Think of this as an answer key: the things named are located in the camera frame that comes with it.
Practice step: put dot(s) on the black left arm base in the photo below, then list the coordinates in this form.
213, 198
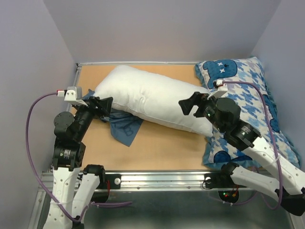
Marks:
112, 181

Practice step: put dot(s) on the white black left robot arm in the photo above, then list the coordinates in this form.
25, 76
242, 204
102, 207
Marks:
68, 207

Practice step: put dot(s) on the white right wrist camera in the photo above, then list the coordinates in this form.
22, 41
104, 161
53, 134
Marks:
221, 89

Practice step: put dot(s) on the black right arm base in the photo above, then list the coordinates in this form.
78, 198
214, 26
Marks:
217, 180

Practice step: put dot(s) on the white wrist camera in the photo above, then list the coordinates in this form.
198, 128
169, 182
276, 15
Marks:
221, 89
72, 95

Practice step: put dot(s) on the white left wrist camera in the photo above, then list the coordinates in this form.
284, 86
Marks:
72, 95

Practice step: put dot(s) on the blue cartoon letter pillowcase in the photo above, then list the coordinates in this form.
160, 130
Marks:
123, 126

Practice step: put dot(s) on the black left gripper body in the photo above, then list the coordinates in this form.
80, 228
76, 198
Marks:
84, 113

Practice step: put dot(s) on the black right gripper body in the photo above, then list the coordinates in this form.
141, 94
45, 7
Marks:
209, 106

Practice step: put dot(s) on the blue white houndstooth pillow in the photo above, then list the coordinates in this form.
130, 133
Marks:
249, 90

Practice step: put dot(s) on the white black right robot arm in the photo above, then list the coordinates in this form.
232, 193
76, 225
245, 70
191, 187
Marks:
286, 182

